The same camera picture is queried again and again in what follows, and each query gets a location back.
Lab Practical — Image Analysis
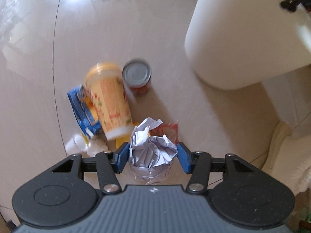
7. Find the white plastic bucket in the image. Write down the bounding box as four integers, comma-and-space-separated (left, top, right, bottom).
184, 0, 310, 90

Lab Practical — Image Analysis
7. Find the white cloth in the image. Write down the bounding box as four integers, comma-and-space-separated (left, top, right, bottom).
261, 122, 310, 195

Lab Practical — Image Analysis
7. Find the red tin can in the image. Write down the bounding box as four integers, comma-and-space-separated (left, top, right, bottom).
122, 58, 152, 96

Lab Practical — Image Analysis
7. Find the blue juice carton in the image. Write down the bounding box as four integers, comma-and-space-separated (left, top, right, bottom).
67, 85, 103, 138

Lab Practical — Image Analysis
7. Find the yellow milk tea cup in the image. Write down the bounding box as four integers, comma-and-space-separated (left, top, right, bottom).
84, 62, 133, 141

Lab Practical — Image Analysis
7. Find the red snack wrapper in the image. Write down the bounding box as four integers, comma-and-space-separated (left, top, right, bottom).
149, 123, 179, 145

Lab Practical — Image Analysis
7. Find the clear plastic bottle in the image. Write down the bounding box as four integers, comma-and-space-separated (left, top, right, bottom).
65, 133, 109, 157

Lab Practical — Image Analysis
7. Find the white paper ball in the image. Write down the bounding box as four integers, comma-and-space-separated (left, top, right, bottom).
128, 117, 178, 185

